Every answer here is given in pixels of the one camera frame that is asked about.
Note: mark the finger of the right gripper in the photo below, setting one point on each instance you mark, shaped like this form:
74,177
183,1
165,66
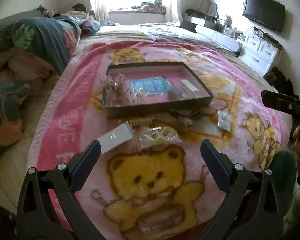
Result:
281,102

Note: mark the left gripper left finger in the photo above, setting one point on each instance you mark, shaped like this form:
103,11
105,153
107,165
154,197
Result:
47,206

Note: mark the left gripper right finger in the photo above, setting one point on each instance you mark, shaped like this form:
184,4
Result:
251,208

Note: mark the brown oval hair clip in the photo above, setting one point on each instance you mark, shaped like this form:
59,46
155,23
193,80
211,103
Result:
189,115

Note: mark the white plastic packet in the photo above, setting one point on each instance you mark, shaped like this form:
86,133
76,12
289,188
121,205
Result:
115,137

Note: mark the yellow jewelry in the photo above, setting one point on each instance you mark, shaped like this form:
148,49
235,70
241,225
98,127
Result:
161,135

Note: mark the pearl ball hair clip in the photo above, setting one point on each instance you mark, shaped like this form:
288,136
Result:
141,93

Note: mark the white drawer cabinet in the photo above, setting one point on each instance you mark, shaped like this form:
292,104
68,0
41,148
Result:
259,54

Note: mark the white earring card packet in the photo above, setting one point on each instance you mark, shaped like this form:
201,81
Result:
224,121

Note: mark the pink teddy bear blanket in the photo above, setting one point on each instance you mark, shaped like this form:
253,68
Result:
162,191

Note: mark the white rounded bed footboard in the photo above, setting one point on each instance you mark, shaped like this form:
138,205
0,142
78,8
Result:
222,40

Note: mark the white hair claw clip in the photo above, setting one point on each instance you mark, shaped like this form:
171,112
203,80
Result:
189,89

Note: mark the black white desk shelf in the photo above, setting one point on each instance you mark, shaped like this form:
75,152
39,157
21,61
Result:
209,21

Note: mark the blue label card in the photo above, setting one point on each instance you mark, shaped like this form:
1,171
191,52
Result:
152,85

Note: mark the white spotted fabric flower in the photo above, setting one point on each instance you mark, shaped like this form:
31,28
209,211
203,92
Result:
116,91

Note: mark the grey striped folded blanket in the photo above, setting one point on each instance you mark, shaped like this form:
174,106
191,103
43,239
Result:
169,33

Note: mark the dark shallow cardboard tray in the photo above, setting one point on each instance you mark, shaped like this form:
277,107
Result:
174,72

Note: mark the dark floral quilt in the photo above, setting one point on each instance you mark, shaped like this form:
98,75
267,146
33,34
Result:
30,49

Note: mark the clothes pile on windowsill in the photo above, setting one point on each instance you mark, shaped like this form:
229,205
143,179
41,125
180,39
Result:
149,7

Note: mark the purple teal pillow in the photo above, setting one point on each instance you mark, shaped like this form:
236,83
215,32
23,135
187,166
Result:
90,27

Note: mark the grey headboard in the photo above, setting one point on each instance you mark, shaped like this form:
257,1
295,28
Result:
38,12

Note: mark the black wall television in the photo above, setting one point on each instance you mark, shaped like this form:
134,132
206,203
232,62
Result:
268,13

